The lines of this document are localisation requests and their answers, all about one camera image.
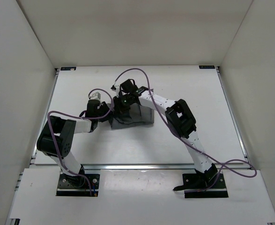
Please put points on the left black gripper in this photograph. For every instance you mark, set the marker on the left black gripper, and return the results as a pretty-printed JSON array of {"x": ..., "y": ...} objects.
[{"x": 105, "y": 107}]

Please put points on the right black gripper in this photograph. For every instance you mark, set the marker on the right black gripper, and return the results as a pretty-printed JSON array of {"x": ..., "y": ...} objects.
[{"x": 119, "y": 111}]

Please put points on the grey pleated skirt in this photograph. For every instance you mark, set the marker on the grey pleated skirt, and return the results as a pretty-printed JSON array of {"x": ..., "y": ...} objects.
[{"x": 139, "y": 116}]

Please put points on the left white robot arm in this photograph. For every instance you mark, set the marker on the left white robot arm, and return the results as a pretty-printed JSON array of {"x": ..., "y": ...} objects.
[{"x": 56, "y": 138}]

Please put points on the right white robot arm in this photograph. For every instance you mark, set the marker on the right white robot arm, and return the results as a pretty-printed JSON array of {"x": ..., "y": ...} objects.
[{"x": 180, "y": 121}]

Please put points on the left blue corner label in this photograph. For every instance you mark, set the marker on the left blue corner label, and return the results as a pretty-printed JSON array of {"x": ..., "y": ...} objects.
[{"x": 67, "y": 68}]

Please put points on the blue corner label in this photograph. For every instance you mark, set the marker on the blue corner label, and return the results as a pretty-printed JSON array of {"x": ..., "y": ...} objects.
[
  {"x": 206, "y": 67},
  {"x": 67, "y": 68}
]

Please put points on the right blue corner label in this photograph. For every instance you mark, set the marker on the right blue corner label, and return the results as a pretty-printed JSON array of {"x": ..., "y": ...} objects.
[{"x": 206, "y": 67}]

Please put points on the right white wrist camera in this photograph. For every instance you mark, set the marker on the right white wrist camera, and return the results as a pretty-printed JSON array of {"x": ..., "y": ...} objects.
[{"x": 115, "y": 88}]

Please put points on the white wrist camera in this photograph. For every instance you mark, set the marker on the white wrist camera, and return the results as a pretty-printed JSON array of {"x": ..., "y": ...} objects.
[
  {"x": 115, "y": 88},
  {"x": 95, "y": 96}
]

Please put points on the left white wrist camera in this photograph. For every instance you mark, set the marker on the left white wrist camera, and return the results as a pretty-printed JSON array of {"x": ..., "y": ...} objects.
[{"x": 95, "y": 96}]

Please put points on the aluminium front rail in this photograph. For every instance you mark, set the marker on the aluminium front rail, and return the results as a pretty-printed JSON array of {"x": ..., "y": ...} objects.
[{"x": 139, "y": 166}]

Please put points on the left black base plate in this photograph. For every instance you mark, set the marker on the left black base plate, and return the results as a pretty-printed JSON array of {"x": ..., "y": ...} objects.
[{"x": 78, "y": 186}]

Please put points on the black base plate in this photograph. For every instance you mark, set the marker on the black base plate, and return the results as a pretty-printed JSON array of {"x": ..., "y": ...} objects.
[
  {"x": 78, "y": 186},
  {"x": 196, "y": 189}
]

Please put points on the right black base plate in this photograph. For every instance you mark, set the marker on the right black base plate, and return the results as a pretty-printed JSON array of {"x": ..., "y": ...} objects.
[{"x": 196, "y": 189}]

